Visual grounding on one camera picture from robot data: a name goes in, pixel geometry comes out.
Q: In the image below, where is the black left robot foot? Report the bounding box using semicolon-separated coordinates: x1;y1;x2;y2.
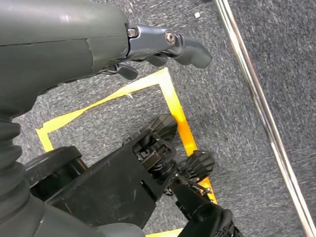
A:
25;114;179;230

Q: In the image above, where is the black right robot foot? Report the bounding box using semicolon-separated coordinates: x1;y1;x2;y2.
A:
170;150;245;237

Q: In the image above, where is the black robot foot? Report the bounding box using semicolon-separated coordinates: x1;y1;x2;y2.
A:
170;150;245;237
25;114;179;230

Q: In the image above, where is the steel workbench table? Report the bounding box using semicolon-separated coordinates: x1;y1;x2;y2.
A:
213;0;316;237

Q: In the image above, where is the yellow floor tape square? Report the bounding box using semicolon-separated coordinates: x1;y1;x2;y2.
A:
35;68;218;237

